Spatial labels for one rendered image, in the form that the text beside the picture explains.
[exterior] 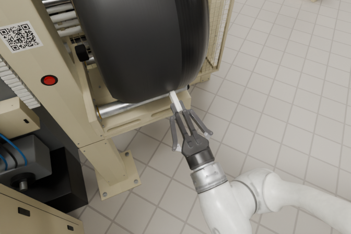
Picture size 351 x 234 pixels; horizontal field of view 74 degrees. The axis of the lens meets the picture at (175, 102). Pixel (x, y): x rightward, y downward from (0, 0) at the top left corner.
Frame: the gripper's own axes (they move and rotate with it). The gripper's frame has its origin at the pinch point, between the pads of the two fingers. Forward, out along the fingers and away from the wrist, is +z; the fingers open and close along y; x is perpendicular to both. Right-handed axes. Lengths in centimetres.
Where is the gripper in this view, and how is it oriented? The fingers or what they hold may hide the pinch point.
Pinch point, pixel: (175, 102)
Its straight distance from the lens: 70.7
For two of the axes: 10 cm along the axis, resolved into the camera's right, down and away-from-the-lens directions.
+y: -9.2, 3.3, -2.2
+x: -0.9, 3.7, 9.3
